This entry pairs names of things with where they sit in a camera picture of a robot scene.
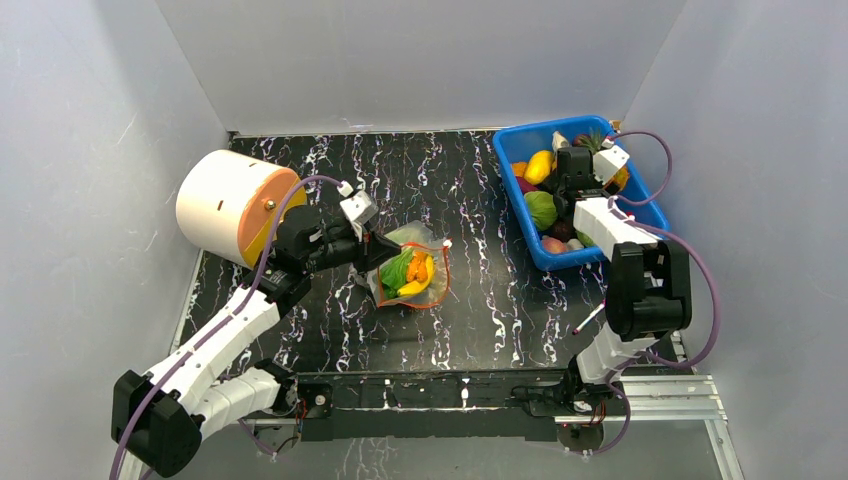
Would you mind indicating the orange toy pineapple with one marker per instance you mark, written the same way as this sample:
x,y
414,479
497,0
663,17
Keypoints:
x,y
592,142

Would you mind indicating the white orange cylinder drum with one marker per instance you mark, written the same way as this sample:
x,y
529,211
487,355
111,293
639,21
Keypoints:
x,y
226,204

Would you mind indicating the green toy cabbage large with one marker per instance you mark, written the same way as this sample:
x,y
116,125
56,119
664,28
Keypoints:
x,y
584,239

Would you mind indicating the yellow toy banana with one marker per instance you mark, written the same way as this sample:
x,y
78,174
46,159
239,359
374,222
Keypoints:
x,y
414,288

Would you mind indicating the pink white marker pen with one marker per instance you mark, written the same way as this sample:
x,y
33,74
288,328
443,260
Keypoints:
x,y
589,318

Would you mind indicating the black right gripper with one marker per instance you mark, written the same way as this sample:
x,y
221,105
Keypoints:
x,y
569,183

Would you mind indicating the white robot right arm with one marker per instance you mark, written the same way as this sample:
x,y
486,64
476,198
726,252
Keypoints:
x,y
648,290

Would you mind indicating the green toy cabbage small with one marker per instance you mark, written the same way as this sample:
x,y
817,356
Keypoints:
x,y
542,209

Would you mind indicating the dark red toy fruit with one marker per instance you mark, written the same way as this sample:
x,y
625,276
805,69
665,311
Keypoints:
x,y
562,230

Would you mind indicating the yellow toy mango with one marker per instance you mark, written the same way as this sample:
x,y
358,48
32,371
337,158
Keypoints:
x,y
539,167

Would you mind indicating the dark purple toy eggplant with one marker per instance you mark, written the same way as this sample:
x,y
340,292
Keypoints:
x,y
524,186

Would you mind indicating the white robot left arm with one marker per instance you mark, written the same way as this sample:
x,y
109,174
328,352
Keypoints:
x,y
160,417

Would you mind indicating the pink toy peach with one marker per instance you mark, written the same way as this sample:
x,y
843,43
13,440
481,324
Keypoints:
x,y
554,246

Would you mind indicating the clear orange zip top bag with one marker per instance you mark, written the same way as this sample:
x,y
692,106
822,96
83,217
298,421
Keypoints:
x,y
419,237

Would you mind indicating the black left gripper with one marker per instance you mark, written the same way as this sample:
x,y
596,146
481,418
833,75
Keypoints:
x,y
371,250

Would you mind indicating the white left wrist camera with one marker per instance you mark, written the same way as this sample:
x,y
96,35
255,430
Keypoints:
x,y
358,208

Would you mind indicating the green toy lettuce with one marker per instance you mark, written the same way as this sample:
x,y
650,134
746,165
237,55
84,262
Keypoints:
x,y
393,275

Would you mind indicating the grey toy fish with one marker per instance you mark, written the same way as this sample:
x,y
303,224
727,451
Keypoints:
x,y
559,142

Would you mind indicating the blue plastic bin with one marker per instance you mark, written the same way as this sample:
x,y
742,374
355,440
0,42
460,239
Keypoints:
x,y
519,143

